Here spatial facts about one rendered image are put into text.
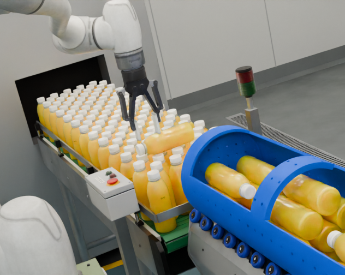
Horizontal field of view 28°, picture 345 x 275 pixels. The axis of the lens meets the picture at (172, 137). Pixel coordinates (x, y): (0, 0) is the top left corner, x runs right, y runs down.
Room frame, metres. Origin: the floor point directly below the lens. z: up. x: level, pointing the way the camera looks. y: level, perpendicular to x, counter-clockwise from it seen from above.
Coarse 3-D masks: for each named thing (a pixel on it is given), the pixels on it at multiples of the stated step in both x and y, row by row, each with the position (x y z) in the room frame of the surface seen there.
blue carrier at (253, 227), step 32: (224, 128) 1.90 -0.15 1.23; (192, 160) 1.84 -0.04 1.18; (224, 160) 1.93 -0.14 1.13; (288, 160) 1.55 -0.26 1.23; (320, 160) 1.53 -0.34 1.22; (192, 192) 1.81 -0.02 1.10; (256, 192) 1.52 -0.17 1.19; (224, 224) 1.66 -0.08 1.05; (256, 224) 1.48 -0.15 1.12; (288, 256) 1.35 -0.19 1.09; (320, 256) 1.24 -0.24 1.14
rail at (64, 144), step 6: (42, 126) 3.35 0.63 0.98; (48, 132) 3.24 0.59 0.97; (54, 138) 3.14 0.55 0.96; (66, 144) 2.94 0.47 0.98; (72, 150) 2.84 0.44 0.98; (78, 156) 2.76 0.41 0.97; (84, 162) 2.69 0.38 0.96; (96, 168) 2.54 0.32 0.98; (144, 210) 2.06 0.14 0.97; (150, 210) 2.02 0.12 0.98; (150, 216) 2.02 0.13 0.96; (156, 222) 1.98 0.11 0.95
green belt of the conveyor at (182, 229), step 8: (72, 160) 2.94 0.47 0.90; (184, 216) 2.09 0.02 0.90; (152, 224) 2.09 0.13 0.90; (184, 224) 2.03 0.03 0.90; (168, 232) 2.00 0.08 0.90; (176, 232) 1.99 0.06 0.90; (184, 232) 1.99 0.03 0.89; (168, 240) 1.96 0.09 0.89; (176, 240) 1.97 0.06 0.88; (184, 240) 1.97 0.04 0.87; (168, 248) 1.95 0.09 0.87; (176, 248) 1.97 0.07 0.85
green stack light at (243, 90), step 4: (240, 84) 2.44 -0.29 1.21; (244, 84) 2.43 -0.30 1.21; (248, 84) 2.43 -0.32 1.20; (252, 84) 2.44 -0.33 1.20; (240, 88) 2.45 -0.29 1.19; (244, 88) 2.43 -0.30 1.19; (248, 88) 2.43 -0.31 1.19; (252, 88) 2.43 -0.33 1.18; (240, 92) 2.45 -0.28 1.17; (244, 92) 2.43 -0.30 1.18; (248, 92) 2.43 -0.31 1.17; (252, 92) 2.43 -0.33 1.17
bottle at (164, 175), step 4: (160, 172) 2.09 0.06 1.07; (164, 172) 2.09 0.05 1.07; (160, 176) 2.08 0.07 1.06; (164, 176) 2.08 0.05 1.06; (168, 176) 2.10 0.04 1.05; (164, 180) 2.08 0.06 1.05; (168, 180) 2.09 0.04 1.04; (168, 184) 2.08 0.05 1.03; (168, 188) 2.08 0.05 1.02; (172, 192) 2.09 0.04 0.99; (172, 196) 2.09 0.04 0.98; (172, 200) 2.08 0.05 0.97; (172, 204) 2.08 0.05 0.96; (176, 216) 2.08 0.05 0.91
